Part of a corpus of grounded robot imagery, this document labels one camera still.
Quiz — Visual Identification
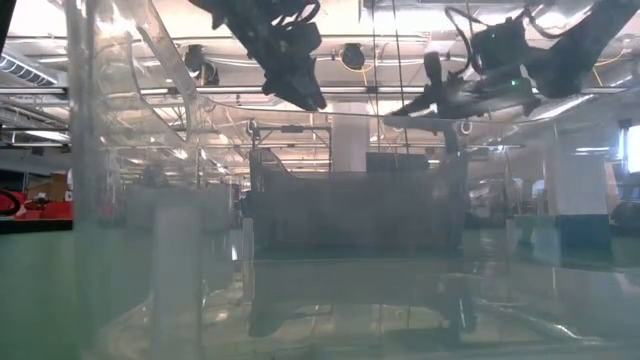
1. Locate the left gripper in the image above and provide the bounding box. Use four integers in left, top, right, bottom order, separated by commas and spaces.
224, 9, 329, 112

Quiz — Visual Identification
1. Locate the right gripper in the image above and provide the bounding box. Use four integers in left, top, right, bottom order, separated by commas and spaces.
382, 51, 544, 155

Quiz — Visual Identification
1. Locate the dark computer monitor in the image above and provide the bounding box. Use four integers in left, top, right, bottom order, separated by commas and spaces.
366, 151, 429, 174

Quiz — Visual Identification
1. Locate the long ceiling light strip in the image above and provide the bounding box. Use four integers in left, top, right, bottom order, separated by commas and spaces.
0, 84, 631, 97

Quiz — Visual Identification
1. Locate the dark smoke plastic bin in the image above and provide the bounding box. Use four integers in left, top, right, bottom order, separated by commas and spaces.
248, 147, 469, 256

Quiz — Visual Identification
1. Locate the cardboard box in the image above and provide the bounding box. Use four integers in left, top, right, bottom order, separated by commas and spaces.
27, 172, 69, 202

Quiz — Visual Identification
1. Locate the clear plastic bin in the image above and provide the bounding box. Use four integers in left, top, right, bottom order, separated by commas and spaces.
64, 0, 640, 360

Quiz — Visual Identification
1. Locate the red bin shelf rack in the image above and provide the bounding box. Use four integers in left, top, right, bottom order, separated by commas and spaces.
0, 192, 74, 221

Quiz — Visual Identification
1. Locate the green table mat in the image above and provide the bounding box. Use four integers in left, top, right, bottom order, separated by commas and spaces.
0, 229, 640, 360

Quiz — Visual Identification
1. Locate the black ceiling cable reel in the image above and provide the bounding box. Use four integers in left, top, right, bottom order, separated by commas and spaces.
183, 43, 220, 86
341, 43, 367, 72

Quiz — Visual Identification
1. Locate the thin black hanging cable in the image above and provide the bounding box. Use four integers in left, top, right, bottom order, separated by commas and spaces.
370, 0, 380, 153

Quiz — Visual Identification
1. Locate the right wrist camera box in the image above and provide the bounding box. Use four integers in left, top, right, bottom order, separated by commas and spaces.
470, 18, 532, 76

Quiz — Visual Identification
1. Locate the ribbed silver ceiling duct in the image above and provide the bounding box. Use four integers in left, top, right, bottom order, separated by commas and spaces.
0, 53, 59, 87

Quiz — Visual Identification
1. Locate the black table frame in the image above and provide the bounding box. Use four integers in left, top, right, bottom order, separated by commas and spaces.
0, 218, 75, 235

